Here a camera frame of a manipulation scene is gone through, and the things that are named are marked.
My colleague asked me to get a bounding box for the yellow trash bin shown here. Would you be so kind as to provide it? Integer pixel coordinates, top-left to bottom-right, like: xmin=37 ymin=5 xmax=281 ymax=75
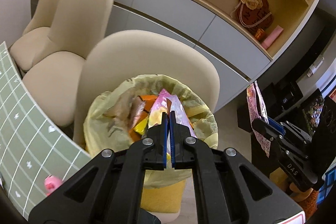
xmin=140 ymin=180 xmax=186 ymax=213

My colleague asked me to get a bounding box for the beige chair far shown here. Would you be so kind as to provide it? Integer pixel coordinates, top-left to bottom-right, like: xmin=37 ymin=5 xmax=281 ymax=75
xmin=10 ymin=0 xmax=60 ymax=72

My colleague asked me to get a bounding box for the red gift pouch with flowers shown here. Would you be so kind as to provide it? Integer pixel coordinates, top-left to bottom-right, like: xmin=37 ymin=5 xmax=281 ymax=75
xmin=230 ymin=0 xmax=274 ymax=37

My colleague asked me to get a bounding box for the beige chair near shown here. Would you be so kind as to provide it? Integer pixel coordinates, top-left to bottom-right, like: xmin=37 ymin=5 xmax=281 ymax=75
xmin=73 ymin=30 xmax=220 ymax=147

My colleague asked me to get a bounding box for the beige chair middle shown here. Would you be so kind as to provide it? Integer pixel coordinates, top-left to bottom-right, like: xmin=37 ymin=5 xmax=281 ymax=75
xmin=22 ymin=0 xmax=114 ymax=127

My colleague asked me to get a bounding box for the beige chair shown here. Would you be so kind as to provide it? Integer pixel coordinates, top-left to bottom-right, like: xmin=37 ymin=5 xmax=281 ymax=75
xmin=73 ymin=30 xmax=220 ymax=147
xmin=10 ymin=0 xmax=60 ymax=72
xmin=22 ymin=0 xmax=114 ymax=127

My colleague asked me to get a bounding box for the orange snack bag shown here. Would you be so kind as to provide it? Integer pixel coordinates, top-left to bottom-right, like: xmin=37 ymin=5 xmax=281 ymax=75
xmin=128 ymin=95 xmax=157 ymax=142

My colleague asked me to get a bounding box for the purple chip bag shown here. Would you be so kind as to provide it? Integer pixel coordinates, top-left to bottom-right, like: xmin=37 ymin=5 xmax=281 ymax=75
xmin=147 ymin=89 xmax=197 ymax=137

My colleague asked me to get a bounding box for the green checked tablecloth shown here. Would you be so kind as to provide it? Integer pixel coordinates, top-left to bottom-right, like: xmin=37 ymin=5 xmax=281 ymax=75
xmin=0 ymin=42 xmax=91 ymax=218

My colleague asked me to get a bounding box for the yellow trash bag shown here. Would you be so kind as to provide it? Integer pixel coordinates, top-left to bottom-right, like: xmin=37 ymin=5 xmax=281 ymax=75
xmin=83 ymin=73 xmax=219 ymax=189

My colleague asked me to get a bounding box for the pink box on shelf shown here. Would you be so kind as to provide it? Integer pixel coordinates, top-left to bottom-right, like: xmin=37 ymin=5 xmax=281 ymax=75
xmin=261 ymin=26 xmax=284 ymax=50

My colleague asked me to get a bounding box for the pink patterned wrapper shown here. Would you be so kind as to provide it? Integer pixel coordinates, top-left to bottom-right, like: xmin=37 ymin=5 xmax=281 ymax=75
xmin=247 ymin=81 xmax=270 ymax=157

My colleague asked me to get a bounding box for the pink pig toy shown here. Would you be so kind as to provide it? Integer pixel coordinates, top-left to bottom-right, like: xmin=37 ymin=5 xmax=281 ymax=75
xmin=44 ymin=175 xmax=63 ymax=196

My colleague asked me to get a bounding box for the yellow snack bag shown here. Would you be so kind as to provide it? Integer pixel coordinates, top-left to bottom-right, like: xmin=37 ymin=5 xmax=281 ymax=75
xmin=133 ymin=116 xmax=149 ymax=136

